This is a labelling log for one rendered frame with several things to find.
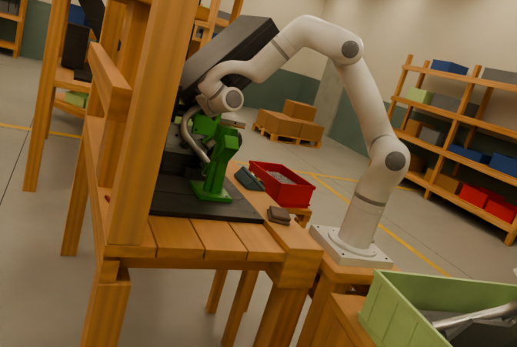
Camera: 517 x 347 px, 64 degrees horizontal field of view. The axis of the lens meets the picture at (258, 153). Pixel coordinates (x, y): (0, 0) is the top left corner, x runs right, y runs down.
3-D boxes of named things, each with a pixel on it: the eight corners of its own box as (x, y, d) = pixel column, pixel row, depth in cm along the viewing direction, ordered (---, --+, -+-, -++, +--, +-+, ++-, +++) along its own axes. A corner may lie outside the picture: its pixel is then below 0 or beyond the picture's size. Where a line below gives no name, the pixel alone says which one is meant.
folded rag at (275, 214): (289, 227, 149) (291, 219, 148) (268, 221, 148) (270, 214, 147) (286, 216, 158) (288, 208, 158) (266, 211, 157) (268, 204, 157)
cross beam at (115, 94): (97, 60, 221) (100, 43, 219) (125, 123, 109) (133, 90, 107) (87, 58, 219) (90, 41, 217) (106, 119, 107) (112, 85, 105)
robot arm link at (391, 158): (382, 198, 157) (406, 139, 151) (393, 216, 139) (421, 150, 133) (351, 188, 157) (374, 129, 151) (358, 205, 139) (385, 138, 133)
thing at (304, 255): (195, 150, 271) (201, 128, 268) (311, 288, 142) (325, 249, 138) (175, 147, 265) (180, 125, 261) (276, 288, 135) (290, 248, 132)
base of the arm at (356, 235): (364, 235, 167) (381, 194, 162) (385, 261, 149) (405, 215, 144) (321, 226, 162) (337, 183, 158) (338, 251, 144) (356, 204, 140)
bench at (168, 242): (169, 252, 287) (200, 131, 268) (251, 457, 159) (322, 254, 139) (59, 248, 255) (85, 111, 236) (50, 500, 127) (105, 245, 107)
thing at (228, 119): (232, 121, 210) (234, 115, 209) (244, 129, 196) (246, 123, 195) (156, 105, 192) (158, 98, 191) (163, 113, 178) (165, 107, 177)
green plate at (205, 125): (211, 136, 184) (218, 90, 184) (218, 137, 177) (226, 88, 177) (186, 132, 179) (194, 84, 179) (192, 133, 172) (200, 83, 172)
